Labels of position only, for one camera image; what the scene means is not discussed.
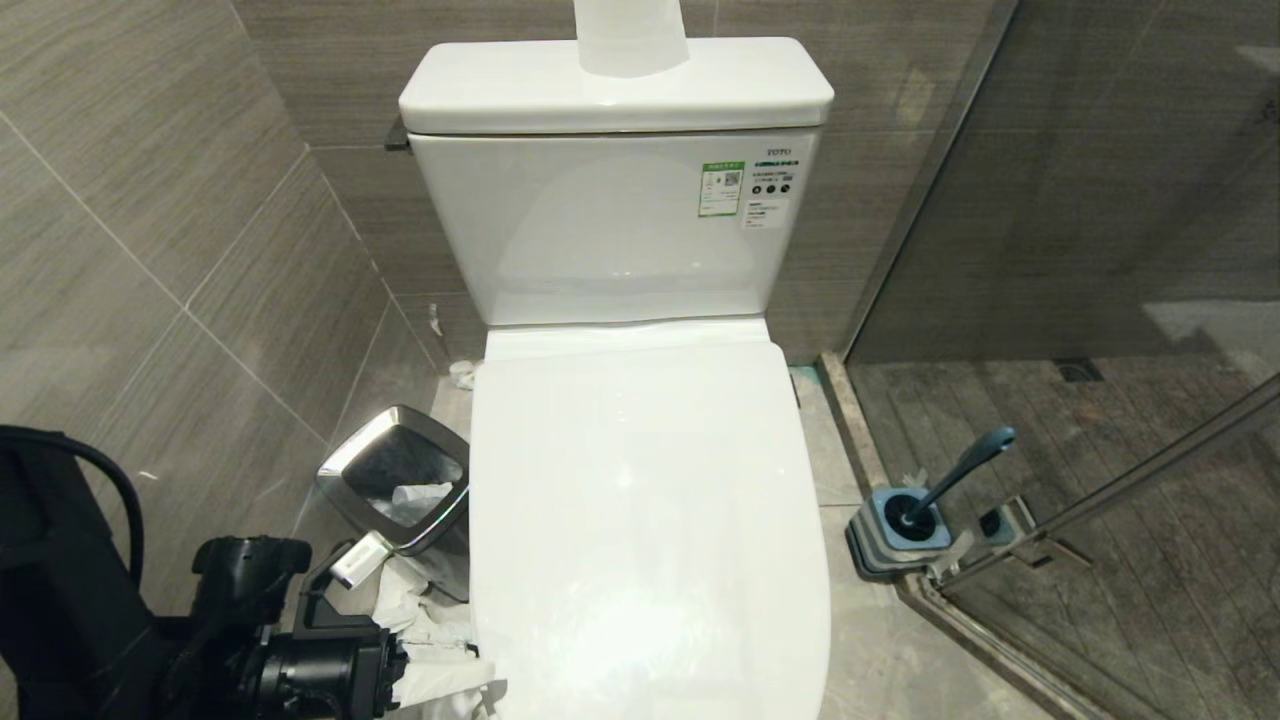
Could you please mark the dark flush lever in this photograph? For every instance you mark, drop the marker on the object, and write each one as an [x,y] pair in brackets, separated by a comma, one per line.
[398,138]

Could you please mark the white printed label sticker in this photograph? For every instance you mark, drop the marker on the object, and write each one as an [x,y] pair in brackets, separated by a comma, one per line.
[768,200]

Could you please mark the steel rimmed trash bin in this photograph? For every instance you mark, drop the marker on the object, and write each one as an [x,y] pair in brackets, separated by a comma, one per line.
[440,470]

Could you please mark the white toilet lid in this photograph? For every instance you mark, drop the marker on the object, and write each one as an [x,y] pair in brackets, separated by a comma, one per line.
[650,520]

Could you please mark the glass shower partition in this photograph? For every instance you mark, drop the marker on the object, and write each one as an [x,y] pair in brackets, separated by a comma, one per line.
[1100,180]

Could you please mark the metal shower door rail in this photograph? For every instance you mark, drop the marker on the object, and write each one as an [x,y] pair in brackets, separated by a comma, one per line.
[1130,480]

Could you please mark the white ceramic toilet tank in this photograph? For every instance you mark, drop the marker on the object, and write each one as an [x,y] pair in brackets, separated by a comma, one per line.
[600,240]

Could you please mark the dark square floor drain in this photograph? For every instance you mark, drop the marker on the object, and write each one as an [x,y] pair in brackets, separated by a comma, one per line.
[1078,371]

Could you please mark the crumpled tissue inside bin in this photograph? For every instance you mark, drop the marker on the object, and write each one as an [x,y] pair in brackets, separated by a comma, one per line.
[420,498]

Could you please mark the blue grey brush holder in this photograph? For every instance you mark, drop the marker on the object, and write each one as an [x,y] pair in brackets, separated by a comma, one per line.
[880,550]

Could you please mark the white toilet paper roll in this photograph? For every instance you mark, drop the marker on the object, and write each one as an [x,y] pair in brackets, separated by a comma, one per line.
[630,38]

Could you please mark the small white tissue scrap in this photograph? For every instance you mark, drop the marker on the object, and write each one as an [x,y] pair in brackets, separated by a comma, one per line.
[462,375]

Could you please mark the crumpled white floor tissue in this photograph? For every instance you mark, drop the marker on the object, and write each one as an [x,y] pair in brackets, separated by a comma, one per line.
[430,620]

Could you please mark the green bordered label sticker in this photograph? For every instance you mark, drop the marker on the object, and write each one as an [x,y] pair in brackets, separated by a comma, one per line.
[720,188]

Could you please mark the blue grey toilet brush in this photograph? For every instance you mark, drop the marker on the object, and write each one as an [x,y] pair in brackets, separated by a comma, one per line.
[960,470]

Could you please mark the white ceramic tank cover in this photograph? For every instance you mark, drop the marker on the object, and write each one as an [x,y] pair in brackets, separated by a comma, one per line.
[500,90]

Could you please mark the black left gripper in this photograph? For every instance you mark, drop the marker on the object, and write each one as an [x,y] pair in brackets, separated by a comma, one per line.
[320,670]

